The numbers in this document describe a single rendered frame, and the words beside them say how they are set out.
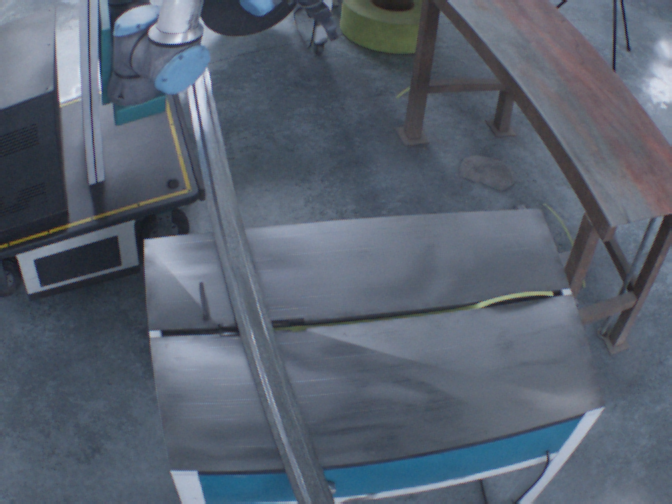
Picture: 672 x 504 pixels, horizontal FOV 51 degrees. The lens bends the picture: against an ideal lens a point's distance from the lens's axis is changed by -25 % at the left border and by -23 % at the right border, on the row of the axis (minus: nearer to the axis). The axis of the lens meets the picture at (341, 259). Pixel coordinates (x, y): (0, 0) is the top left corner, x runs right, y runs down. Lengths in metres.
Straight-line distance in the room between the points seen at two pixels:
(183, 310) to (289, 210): 1.22
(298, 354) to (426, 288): 0.29
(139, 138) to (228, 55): 0.98
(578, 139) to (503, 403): 0.80
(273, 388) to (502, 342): 0.46
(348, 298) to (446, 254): 0.23
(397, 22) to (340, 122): 0.61
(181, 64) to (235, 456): 0.92
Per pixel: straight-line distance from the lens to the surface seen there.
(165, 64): 1.93
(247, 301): 1.66
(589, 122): 2.22
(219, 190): 1.85
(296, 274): 1.74
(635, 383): 2.72
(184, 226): 2.66
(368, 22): 3.53
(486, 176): 3.07
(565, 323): 1.78
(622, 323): 2.67
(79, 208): 2.49
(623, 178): 2.09
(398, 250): 1.80
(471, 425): 1.58
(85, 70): 2.26
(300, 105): 3.25
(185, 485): 1.56
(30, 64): 2.31
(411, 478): 1.66
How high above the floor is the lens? 2.08
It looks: 50 degrees down
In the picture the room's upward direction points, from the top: 7 degrees clockwise
